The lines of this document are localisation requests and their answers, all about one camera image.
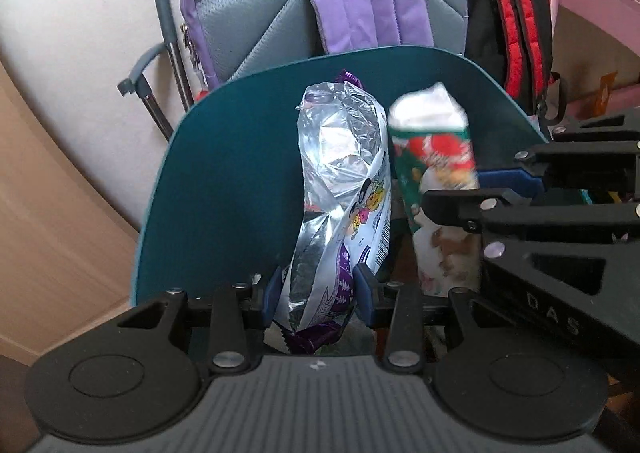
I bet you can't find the red black backpack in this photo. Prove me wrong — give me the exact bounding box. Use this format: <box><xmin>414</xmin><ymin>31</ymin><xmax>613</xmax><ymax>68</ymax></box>
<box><xmin>462</xmin><ymin>0</ymin><xmax>568</xmax><ymax>124</ymax></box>

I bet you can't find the green red snack packet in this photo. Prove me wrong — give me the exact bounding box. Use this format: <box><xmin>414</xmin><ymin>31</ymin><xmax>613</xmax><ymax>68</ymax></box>
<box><xmin>387</xmin><ymin>82</ymin><xmax>483</xmax><ymax>296</ymax></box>

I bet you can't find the light wooden door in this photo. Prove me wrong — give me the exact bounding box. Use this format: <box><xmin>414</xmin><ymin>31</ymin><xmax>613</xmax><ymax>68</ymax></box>
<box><xmin>0</xmin><ymin>58</ymin><xmax>141</xmax><ymax>369</ymax></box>

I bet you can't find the silver purple snack bag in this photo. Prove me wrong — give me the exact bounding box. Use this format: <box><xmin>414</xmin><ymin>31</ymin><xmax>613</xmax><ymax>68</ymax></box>
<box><xmin>262</xmin><ymin>69</ymin><xmax>393</xmax><ymax>356</ymax></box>

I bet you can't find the teal plastic bin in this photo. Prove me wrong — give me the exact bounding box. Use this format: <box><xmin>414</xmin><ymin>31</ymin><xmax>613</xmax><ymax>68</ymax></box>
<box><xmin>131</xmin><ymin>46</ymin><xmax>551</xmax><ymax>314</ymax></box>

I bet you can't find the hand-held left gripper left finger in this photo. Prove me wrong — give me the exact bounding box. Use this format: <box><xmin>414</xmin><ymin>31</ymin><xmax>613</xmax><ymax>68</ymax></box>
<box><xmin>117</xmin><ymin>265</ymin><xmax>282</xmax><ymax>375</ymax></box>

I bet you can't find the orange plastic object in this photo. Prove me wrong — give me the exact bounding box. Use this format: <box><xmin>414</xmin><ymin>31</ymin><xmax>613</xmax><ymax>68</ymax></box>
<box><xmin>595</xmin><ymin>72</ymin><xmax>618</xmax><ymax>114</ymax></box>

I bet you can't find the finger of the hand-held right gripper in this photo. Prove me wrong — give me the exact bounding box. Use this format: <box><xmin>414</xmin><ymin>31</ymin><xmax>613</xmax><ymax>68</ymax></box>
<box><xmin>475</xmin><ymin>106</ymin><xmax>640</xmax><ymax>206</ymax></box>
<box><xmin>421</xmin><ymin>187</ymin><xmax>640</xmax><ymax>259</ymax></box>

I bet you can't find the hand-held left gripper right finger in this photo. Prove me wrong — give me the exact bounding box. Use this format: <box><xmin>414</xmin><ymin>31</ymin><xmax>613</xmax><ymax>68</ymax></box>
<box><xmin>352</xmin><ymin>263</ymin><xmax>483</xmax><ymax>375</ymax></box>

